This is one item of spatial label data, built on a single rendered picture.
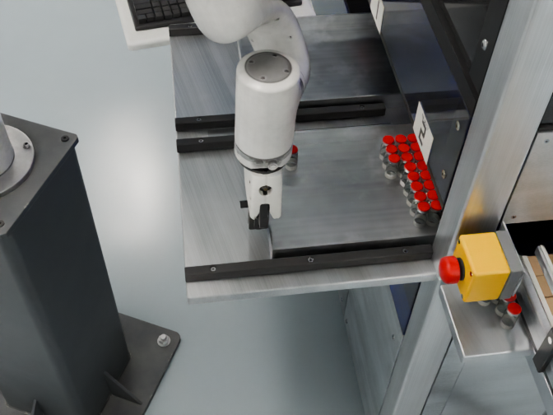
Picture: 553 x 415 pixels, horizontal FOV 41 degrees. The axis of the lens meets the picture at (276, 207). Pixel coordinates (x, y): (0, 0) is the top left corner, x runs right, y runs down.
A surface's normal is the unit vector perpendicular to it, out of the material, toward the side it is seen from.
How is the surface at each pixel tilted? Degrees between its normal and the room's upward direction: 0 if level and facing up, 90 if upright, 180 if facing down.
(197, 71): 0
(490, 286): 90
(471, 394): 90
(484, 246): 0
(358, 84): 0
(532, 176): 90
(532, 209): 90
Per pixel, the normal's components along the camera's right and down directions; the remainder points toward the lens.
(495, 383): 0.13, 0.76
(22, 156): 0.03, -0.64
